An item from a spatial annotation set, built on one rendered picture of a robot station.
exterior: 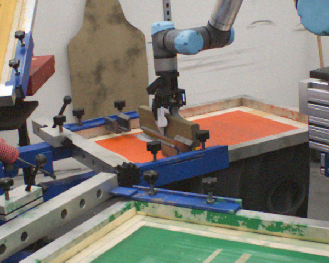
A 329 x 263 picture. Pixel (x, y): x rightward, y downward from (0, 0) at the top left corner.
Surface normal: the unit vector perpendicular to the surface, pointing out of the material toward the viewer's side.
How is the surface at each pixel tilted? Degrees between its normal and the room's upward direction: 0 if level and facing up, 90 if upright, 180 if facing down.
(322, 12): 94
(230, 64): 90
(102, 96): 90
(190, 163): 90
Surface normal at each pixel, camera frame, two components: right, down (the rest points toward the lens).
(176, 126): -0.87, 0.19
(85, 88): 0.28, 0.26
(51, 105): 0.49, 0.19
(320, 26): -0.72, 0.29
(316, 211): -0.07, -0.96
